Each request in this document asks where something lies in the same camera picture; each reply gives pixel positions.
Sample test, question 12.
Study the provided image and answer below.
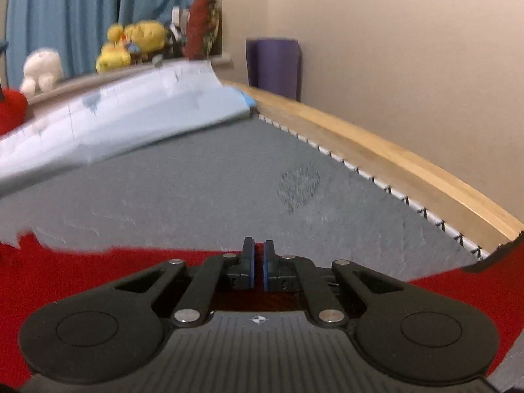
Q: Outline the red knit sweater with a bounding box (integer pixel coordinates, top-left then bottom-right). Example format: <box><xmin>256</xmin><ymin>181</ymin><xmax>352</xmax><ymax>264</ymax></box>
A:
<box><xmin>1</xmin><ymin>233</ymin><xmax>523</xmax><ymax>388</ymax></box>

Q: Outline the grey quilted mattress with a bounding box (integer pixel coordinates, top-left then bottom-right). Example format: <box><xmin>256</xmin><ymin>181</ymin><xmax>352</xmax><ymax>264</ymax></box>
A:
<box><xmin>1</xmin><ymin>118</ymin><xmax>477</xmax><ymax>280</ymax></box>

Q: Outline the light blue folded blanket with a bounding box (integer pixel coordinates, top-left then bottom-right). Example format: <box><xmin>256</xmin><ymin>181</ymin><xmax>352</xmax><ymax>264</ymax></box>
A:
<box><xmin>1</xmin><ymin>61</ymin><xmax>255</xmax><ymax>193</ymax></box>

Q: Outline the purple rolled yoga mat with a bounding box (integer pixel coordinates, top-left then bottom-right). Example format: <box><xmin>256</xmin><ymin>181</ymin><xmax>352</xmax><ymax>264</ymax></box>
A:
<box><xmin>246</xmin><ymin>38</ymin><xmax>302</xmax><ymax>101</ymax></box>

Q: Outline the yellow plush toy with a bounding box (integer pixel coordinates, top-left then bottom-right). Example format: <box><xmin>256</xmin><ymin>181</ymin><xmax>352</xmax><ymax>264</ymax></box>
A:
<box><xmin>95</xmin><ymin>20</ymin><xmax>168</xmax><ymax>74</ymax></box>

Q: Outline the dark red cushion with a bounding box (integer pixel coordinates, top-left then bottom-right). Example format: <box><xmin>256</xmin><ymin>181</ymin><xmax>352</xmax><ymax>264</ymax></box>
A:
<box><xmin>183</xmin><ymin>0</ymin><xmax>220</xmax><ymax>60</ymax></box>

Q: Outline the red garment pile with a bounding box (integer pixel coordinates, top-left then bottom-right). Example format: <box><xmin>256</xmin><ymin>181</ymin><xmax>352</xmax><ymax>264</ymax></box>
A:
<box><xmin>0</xmin><ymin>89</ymin><xmax>28</xmax><ymax>136</ymax></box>

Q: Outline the white plush toy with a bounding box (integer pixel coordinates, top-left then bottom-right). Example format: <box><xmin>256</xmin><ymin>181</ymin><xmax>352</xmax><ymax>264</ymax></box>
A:
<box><xmin>20</xmin><ymin>47</ymin><xmax>64</xmax><ymax>98</ymax></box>

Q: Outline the blue curtain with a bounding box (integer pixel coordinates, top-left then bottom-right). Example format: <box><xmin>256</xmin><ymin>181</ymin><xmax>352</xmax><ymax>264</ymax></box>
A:
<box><xmin>5</xmin><ymin>0</ymin><xmax>194</xmax><ymax>87</ymax></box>

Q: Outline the wooden bed frame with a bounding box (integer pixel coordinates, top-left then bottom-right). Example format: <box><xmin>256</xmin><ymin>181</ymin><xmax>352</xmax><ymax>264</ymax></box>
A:
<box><xmin>236</xmin><ymin>84</ymin><xmax>523</xmax><ymax>255</ymax></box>

